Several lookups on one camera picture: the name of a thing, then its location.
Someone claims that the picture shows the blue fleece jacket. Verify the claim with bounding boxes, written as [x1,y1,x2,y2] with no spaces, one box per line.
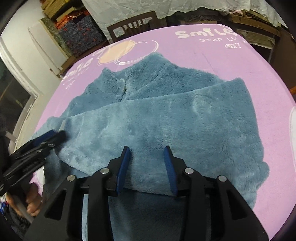
[35,53,269,240]

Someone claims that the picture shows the person's left hand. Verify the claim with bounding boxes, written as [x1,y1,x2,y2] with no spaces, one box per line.
[6,183,43,217]

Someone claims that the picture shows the sliding glass window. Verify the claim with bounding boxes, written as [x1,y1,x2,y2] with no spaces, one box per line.
[1,38,41,152]

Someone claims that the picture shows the white leaning boards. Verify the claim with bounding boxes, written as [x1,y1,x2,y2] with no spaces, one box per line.
[28,20,69,76]

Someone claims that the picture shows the pink smile bed sheet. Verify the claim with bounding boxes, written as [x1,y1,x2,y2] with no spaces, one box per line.
[38,25,295,238]

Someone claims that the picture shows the yellow cardboard boxes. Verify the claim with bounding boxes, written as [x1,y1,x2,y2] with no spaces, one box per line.
[41,0,85,22]

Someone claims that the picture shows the dark wooden chair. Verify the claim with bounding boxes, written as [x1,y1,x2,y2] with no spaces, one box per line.
[107,11,167,42]

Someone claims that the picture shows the wooden low shelf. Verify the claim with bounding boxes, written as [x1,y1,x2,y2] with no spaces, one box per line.
[203,9,282,50]

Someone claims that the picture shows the white lace cover cloth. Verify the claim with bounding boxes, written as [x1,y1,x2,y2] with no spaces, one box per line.
[82,0,286,42]

